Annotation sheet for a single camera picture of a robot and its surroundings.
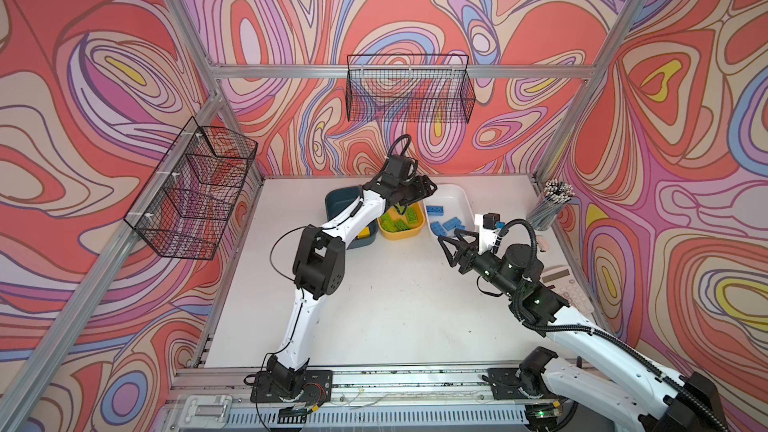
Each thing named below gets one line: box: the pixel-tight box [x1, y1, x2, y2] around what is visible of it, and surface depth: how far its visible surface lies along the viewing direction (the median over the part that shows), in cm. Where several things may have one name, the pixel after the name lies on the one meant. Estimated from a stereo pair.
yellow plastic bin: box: [378, 201, 426, 240], surface depth 103 cm
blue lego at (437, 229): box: [430, 221, 447, 237], surface depth 105 cm
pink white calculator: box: [539, 265, 595, 314], surface depth 90 cm
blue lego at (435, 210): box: [426, 205, 445, 216], surface depth 109 cm
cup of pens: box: [526, 179, 575, 232], surface depth 97 cm
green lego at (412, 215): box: [406, 206, 419, 226], surface depth 107 cm
